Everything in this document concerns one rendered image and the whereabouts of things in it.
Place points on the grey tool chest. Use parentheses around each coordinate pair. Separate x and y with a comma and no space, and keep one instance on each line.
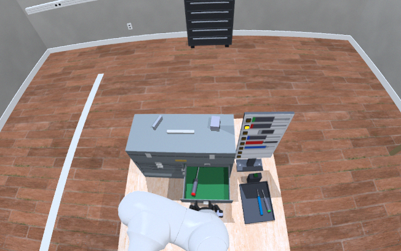
(179,145)

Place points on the grey rectangular bar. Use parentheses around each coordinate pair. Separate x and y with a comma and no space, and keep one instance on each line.
(157,122)

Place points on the pale blue block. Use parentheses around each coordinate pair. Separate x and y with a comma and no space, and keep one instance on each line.
(215,122)

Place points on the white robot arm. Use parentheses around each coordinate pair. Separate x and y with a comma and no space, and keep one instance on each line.
(154,221)

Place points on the hex screwdriver with red band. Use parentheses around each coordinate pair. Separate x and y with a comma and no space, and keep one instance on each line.
(195,184)

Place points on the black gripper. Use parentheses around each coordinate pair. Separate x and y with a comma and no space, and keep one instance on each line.
(212,207)

